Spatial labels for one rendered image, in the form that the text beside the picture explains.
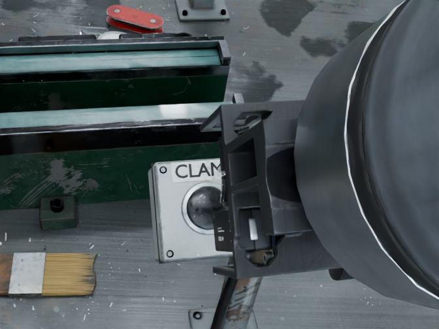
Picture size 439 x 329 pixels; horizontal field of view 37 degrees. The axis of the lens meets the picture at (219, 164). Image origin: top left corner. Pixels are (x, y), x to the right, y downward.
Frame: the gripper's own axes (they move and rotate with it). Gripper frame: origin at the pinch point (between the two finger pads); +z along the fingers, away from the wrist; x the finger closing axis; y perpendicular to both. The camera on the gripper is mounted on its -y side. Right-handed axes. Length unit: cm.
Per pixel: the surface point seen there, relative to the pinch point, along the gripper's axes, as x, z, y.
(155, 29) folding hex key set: -29, 56, 1
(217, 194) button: -0.9, 5.3, 3.8
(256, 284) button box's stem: 6.6, 17.5, -1.4
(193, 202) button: -0.5, 5.3, 5.5
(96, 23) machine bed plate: -31, 58, 9
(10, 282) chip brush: 5.1, 33.4, 21.0
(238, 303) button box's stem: 8.3, 20.0, -0.1
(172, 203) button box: -0.5, 6.0, 6.9
